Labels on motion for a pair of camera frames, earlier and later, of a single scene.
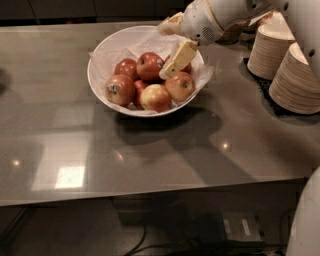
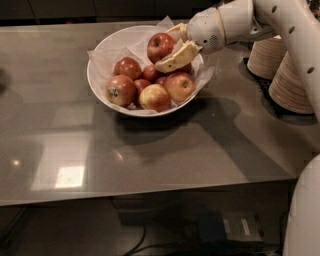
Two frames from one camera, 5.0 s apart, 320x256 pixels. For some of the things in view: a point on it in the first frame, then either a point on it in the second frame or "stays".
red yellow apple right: x=181 y=86 stays
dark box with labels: x=224 y=227 stays
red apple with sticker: x=149 y=65 to x=160 y=46
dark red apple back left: x=128 y=67 stays
